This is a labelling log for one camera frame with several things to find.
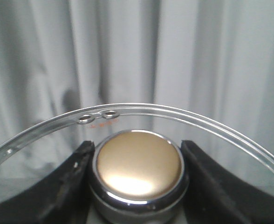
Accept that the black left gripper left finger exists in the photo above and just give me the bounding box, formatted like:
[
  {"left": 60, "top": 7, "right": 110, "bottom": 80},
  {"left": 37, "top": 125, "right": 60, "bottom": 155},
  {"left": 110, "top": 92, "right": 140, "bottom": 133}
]
[{"left": 0, "top": 141, "right": 95, "bottom": 224}]

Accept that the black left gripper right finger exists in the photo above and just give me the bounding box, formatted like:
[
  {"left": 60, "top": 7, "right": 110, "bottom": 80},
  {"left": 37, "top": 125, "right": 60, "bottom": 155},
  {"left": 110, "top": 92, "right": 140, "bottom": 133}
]
[{"left": 181, "top": 140, "right": 274, "bottom": 224}]

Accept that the white pleated curtain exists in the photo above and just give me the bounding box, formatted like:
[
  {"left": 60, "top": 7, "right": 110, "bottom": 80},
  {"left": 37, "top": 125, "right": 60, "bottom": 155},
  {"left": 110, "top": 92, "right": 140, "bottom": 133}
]
[{"left": 0, "top": 0, "right": 274, "bottom": 154}]

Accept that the glass pot lid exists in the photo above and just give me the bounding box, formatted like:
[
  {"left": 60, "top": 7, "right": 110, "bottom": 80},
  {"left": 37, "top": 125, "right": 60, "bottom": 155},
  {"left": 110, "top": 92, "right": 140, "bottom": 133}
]
[{"left": 0, "top": 103, "right": 274, "bottom": 224}]

